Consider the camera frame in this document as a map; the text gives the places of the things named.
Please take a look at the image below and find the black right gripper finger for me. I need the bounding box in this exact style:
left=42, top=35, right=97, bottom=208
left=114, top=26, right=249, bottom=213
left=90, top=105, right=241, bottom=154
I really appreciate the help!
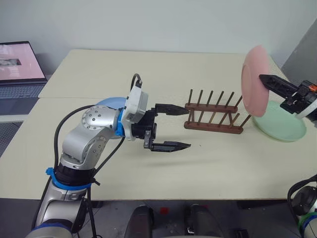
left=259, top=73, right=299, bottom=100

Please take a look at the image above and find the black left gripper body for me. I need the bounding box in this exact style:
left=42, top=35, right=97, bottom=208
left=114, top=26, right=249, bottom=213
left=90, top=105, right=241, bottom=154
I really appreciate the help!
left=131, top=107, right=159, bottom=150

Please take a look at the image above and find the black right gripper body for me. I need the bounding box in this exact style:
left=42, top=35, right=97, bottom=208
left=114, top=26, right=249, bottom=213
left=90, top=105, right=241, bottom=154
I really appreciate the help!
left=280, top=80, right=317, bottom=115

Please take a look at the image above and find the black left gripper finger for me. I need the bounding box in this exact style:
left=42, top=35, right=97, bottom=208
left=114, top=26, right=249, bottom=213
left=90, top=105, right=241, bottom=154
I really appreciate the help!
left=155, top=103, right=191, bottom=116
left=151, top=140, right=192, bottom=153

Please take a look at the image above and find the pink plate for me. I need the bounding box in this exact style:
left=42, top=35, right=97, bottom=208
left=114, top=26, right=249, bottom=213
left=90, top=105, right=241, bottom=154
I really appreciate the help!
left=241, top=45, right=271, bottom=118

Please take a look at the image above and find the wooden dish rack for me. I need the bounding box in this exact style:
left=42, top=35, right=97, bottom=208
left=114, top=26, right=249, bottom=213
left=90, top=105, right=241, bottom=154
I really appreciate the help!
left=183, top=89, right=251, bottom=135

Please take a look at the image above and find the green plate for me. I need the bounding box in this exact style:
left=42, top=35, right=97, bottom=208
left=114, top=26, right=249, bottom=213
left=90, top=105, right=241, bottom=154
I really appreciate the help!
left=252, top=99, right=308, bottom=143

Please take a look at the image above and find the blue plate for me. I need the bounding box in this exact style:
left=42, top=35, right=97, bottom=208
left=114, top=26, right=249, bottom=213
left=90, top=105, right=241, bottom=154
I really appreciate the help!
left=95, top=96, right=128, bottom=113

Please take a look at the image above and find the grey open laptop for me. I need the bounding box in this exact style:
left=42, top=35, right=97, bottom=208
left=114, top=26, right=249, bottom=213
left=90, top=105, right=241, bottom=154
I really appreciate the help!
left=0, top=41, right=48, bottom=116

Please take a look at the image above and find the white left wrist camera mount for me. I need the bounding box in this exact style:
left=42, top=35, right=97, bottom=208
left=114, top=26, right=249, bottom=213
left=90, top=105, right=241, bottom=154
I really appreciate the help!
left=122, top=85, right=150, bottom=142

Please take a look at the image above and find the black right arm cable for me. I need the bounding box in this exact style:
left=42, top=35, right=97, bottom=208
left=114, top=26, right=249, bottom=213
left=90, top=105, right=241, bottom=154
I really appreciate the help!
left=287, top=174, right=317, bottom=200

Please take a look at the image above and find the blue cable clamp ring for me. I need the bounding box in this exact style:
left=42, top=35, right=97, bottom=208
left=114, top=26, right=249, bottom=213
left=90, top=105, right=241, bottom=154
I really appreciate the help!
left=45, top=167, right=97, bottom=191

